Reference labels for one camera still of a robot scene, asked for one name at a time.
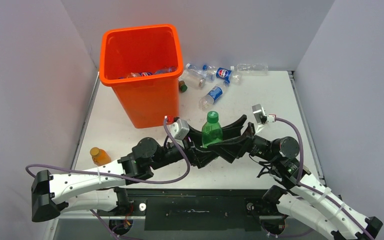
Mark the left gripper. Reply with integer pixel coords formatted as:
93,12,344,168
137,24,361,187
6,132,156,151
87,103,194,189
149,123,218,170

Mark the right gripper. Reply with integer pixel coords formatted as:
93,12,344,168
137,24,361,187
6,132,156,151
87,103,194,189
206,115,278,163

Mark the green plastic bottle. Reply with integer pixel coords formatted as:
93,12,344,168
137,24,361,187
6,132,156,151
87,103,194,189
201,111,223,148

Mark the blue cap pepsi bottle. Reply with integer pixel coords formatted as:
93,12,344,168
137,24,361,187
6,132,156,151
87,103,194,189
198,80,230,110

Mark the pepsi bottle front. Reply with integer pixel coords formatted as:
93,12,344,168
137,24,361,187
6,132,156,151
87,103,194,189
119,71,154,79

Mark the small orange juice bottle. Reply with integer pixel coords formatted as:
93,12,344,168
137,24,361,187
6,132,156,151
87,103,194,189
89,147,112,166

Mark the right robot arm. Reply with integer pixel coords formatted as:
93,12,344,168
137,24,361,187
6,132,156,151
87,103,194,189
208,114,383,240

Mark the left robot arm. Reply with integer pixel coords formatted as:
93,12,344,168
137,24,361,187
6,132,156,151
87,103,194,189
25,136,218,223

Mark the orange plastic bin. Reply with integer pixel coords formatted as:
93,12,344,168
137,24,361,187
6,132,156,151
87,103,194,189
99,23,184,129

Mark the green cap brown bottle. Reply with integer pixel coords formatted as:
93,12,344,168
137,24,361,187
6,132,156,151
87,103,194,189
178,80,188,93

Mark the pepsi bottle back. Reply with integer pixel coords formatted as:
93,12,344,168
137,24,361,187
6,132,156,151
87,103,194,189
215,67,242,85

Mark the clear empty bottle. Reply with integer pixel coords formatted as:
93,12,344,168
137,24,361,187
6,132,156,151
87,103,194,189
234,63,269,76

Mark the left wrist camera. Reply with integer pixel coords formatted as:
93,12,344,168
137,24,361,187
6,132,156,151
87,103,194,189
170,118,190,141

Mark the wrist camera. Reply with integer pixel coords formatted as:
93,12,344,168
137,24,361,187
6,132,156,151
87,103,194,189
251,104,276,125
170,118,190,141

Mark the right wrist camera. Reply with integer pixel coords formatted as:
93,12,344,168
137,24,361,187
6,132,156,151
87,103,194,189
251,104,276,125

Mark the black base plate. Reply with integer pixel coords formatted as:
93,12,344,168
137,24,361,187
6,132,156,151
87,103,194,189
72,188,345,232

